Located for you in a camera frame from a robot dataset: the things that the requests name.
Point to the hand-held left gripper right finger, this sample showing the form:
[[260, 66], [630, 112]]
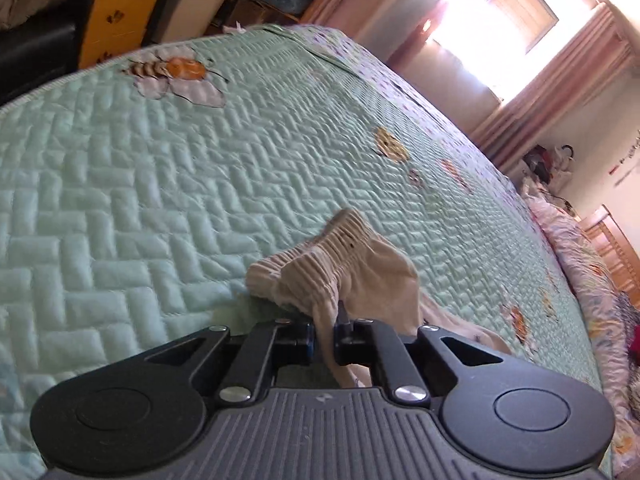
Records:
[[340, 345]]

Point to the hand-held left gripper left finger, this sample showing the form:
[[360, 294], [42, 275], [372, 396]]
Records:
[[310, 345]]

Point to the beige printed pants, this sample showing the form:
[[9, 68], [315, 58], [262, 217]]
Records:
[[360, 265]]

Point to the green quilted bee bedspread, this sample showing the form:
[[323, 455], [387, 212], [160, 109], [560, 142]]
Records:
[[150, 185]]

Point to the floral pillow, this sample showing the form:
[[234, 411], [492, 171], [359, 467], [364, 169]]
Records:
[[590, 285]]

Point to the white handbag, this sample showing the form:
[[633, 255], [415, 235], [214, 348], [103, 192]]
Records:
[[560, 170]]

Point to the grey patterned pillow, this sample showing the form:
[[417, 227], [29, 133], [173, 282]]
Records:
[[627, 310]]

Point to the wooden headboard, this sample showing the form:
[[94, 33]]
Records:
[[615, 250]]

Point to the red cloth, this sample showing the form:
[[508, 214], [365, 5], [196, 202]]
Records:
[[634, 340]]

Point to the pink curtain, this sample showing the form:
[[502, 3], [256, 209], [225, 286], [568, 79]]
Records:
[[555, 85], [400, 10]]

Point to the cardboard box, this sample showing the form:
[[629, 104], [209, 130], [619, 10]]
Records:
[[252, 12]]

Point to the white storage box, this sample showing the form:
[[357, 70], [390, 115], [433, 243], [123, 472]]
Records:
[[192, 12]]

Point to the window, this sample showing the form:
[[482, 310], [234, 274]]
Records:
[[500, 20]]

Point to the wooden desk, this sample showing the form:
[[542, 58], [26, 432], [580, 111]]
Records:
[[125, 10]]

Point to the black armchair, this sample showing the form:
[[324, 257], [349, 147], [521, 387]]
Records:
[[35, 55]]

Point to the brown padded jacket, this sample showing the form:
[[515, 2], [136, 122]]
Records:
[[25, 2]]

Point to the red wall tassel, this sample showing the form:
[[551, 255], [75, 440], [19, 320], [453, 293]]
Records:
[[625, 160]]

